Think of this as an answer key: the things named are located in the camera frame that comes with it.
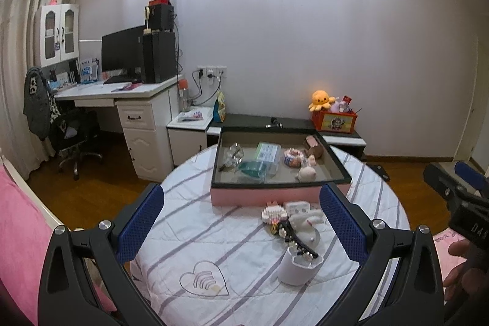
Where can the black bathroom scale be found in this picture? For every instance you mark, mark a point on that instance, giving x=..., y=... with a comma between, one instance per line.
x=379, y=171

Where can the pink white brick toy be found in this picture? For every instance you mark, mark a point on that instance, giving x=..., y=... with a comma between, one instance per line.
x=273, y=215

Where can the teal plastic item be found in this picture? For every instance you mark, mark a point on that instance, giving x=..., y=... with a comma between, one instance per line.
x=252, y=170

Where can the white desk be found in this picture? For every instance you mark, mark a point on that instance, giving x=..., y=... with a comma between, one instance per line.
x=141, y=135

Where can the clear plastic box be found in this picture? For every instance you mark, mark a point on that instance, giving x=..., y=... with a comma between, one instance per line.
x=268, y=154

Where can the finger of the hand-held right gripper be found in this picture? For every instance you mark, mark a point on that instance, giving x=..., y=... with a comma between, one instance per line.
x=472, y=177
x=439, y=181

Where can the white striped quilt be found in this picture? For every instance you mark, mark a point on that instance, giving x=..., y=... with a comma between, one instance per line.
x=237, y=272

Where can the orange toy box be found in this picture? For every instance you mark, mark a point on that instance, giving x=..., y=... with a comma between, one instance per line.
x=335, y=121

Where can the plain pink blanket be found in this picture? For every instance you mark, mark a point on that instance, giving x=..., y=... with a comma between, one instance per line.
x=23, y=219

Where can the blue box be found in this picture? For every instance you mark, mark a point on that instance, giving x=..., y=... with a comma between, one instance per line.
x=88, y=71

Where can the small pastel unicorn figurine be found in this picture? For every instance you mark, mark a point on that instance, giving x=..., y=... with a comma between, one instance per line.
x=310, y=160

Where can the small white box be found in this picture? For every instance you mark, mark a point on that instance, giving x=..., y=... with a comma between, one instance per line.
x=297, y=207

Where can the black keyboard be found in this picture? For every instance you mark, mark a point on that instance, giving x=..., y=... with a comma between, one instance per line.
x=117, y=79

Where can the snack bag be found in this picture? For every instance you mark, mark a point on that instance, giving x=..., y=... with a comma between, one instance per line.
x=219, y=108

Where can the black speaker box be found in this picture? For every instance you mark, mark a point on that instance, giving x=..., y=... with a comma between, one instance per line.
x=161, y=18

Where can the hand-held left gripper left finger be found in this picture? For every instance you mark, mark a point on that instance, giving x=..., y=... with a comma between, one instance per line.
x=139, y=223

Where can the orange cap bottle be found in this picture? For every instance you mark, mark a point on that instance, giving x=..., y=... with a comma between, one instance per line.
x=184, y=97

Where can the small black gadget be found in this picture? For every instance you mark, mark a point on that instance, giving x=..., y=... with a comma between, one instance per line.
x=273, y=122

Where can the white door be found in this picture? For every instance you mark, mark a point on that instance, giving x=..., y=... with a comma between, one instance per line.
x=473, y=81

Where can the white nightstand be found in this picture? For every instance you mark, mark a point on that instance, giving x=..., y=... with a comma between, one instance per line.
x=187, y=139

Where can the purple plush toy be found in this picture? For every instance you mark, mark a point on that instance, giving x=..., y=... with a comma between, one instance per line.
x=337, y=106

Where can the white cup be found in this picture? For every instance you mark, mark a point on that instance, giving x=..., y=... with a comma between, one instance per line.
x=296, y=270

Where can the person's right hand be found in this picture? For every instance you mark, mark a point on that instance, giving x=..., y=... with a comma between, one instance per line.
x=456, y=272

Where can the black flower hair clip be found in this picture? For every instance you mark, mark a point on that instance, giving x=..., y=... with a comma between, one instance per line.
x=296, y=244

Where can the grey jacket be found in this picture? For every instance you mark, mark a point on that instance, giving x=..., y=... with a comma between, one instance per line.
x=36, y=100

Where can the beige plush toy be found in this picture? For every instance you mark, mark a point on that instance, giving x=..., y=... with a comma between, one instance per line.
x=306, y=174

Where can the white wall cabinet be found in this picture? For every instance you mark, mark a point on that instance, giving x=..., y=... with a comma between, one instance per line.
x=56, y=35

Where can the pink printed quilt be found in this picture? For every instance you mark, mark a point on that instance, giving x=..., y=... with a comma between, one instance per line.
x=445, y=238

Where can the clear glass cup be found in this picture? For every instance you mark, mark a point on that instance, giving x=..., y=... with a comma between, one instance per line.
x=232, y=156

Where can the black computer monitor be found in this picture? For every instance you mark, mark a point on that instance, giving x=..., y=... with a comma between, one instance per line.
x=122, y=51

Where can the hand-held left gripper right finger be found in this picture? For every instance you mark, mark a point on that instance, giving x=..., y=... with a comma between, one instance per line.
x=344, y=226

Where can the black computer tower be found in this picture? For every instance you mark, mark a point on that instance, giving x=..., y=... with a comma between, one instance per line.
x=160, y=58

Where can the white rabbit figurine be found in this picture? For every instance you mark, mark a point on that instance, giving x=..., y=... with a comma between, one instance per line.
x=303, y=226

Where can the pink storage box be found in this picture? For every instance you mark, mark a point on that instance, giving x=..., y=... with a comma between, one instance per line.
x=267, y=196

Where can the red book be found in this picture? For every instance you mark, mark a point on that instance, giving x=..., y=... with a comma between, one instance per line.
x=128, y=86

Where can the cream desk ornament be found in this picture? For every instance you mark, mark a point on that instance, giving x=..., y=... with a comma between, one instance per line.
x=147, y=20

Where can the black office chair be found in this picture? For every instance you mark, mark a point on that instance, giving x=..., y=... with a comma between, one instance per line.
x=74, y=135

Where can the cream curtain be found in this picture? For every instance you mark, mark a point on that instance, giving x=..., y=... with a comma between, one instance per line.
x=19, y=43

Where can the white wall outlet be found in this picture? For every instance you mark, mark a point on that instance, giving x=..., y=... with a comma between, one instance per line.
x=212, y=72

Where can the cream bed frame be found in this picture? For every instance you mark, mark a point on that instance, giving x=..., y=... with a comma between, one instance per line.
x=34, y=198

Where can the orange octopus plush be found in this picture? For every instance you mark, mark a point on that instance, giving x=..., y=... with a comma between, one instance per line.
x=321, y=99

